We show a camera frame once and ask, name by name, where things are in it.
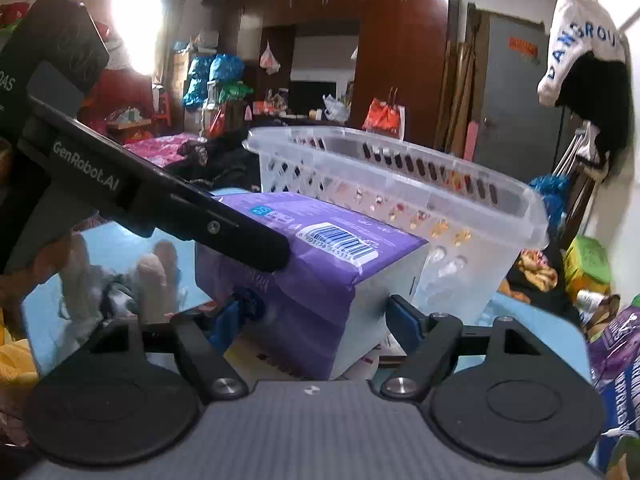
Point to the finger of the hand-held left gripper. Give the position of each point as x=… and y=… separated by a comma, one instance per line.
x=220, y=227

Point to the light blue printed packet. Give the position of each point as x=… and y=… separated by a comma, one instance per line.
x=100, y=280

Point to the purple printed bag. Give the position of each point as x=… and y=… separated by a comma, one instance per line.
x=620, y=360

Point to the yellow cloth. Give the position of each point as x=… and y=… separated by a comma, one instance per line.
x=15, y=365

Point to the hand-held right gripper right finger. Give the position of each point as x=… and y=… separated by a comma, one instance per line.
x=404, y=321

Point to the grey door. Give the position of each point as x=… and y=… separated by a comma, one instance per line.
x=515, y=110

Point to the orange plastic bag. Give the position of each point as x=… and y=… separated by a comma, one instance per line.
x=382, y=115

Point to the pile of black clothes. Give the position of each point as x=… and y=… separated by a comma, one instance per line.
x=225, y=165

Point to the orange patterned cloth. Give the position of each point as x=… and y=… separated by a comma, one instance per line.
x=535, y=270

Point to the black television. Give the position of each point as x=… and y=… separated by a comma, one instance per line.
x=317, y=97

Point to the purple plastic packet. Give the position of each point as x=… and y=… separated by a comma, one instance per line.
x=325, y=290

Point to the blue crumpled bag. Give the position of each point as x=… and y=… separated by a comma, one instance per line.
x=550, y=200

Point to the clear plastic basket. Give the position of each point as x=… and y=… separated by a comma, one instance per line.
x=450, y=210

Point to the black hanging garment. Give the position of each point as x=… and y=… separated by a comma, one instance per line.
x=600, y=105

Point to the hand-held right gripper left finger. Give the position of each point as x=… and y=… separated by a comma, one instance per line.
x=234, y=316

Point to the green box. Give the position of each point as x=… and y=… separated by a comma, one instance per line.
x=590, y=260

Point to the white printed cloth hanging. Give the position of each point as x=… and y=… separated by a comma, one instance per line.
x=575, y=25

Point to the bright window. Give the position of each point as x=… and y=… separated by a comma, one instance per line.
x=137, y=25

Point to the blue plastic bags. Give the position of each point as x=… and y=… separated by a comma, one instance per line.
x=210, y=77

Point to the white hanging plastic bag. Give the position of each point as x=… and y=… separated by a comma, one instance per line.
x=270, y=60

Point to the pink blanket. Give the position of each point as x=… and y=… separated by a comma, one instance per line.
x=160, y=147

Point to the brown wooden wardrobe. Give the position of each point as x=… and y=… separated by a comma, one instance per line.
x=400, y=50

